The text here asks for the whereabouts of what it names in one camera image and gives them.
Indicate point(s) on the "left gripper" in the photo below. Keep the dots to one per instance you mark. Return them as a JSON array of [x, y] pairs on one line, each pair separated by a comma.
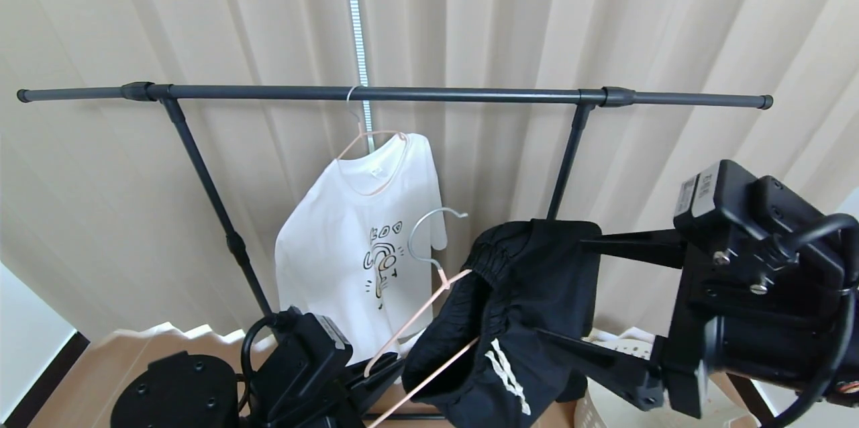
[[342, 411]]

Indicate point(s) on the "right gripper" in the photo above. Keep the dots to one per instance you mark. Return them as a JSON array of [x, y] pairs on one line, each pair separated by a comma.
[[691, 347]]

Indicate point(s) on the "pink clothes hanger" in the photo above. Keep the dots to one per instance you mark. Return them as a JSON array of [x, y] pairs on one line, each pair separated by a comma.
[[352, 102], [416, 325]]

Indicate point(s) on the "black garment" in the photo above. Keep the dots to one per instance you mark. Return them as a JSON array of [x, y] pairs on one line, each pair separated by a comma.
[[537, 294]]

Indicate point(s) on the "white printed t-shirt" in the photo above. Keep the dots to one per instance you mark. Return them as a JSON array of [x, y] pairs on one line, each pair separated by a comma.
[[335, 247]]

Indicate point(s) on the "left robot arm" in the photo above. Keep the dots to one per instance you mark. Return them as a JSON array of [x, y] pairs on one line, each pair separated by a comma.
[[174, 391]]

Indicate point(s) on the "white laundry basket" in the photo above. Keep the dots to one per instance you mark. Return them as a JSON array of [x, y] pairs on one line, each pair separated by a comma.
[[611, 414]]

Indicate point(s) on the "black clothes rack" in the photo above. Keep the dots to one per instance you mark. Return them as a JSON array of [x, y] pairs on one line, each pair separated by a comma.
[[402, 93]]

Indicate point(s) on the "beige curtain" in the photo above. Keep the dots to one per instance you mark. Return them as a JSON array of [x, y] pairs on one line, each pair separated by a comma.
[[168, 12]]

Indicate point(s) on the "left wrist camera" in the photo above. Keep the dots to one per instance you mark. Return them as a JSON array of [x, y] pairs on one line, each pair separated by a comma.
[[302, 361]]

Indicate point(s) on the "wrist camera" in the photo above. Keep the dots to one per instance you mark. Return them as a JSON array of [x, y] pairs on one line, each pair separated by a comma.
[[738, 213], [302, 361]]

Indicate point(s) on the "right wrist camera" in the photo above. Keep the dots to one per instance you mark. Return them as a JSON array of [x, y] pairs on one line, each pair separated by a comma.
[[738, 213]]

